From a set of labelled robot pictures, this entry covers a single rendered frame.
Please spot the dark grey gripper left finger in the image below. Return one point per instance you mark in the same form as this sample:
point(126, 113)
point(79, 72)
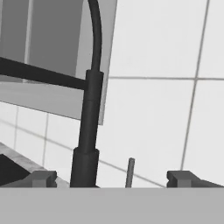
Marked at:
point(40, 178)

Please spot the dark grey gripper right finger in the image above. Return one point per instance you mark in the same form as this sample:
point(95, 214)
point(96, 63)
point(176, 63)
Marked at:
point(182, 178)

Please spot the black sink basin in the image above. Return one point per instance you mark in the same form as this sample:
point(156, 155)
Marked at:
point(10, 170)

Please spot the black sink tap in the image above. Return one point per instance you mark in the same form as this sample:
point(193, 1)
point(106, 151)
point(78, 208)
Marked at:
point(89, 122)

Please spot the grey tap lever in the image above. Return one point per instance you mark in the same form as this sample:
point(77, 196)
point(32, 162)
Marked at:
point(130, 172)

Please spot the grey window frame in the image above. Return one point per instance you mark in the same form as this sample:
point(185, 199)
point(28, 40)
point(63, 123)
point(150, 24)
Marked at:
point(55, 43)

